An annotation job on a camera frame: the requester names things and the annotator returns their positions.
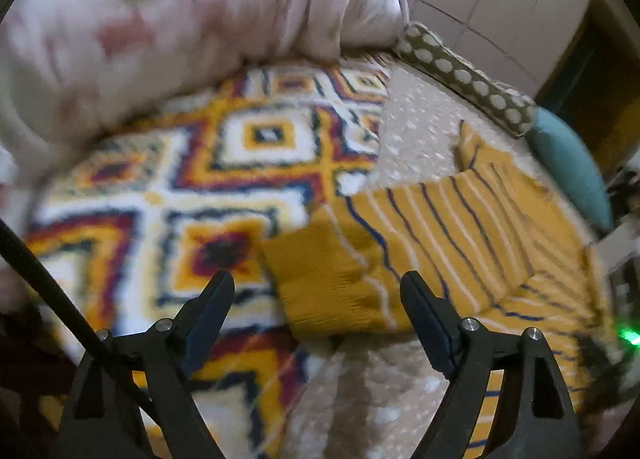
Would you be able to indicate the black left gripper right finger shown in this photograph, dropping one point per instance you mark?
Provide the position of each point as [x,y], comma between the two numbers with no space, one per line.
[506,397]

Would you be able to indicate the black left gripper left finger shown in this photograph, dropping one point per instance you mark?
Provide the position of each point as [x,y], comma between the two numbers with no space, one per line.
[101,420]

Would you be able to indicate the yellow striped knit sweater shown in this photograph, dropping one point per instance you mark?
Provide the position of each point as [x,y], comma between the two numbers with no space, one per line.
[450,258]

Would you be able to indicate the beige dotted bedspread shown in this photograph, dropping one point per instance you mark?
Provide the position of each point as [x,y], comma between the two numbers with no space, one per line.
[420,139]

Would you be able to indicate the colourful geometric pattern blanket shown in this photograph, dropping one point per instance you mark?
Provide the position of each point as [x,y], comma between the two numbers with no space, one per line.
[193,187]

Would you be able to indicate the teal knit cushion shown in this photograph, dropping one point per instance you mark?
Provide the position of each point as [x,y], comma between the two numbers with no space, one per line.
[570,164]

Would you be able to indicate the dark wooden door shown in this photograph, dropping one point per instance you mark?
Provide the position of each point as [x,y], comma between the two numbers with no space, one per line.
[595,89]

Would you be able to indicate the olive polka dot pillow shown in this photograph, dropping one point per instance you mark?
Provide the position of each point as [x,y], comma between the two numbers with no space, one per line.
[422,49]

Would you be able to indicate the pink floral folded duvet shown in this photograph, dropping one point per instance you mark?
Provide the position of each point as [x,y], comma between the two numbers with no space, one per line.
[71,69]

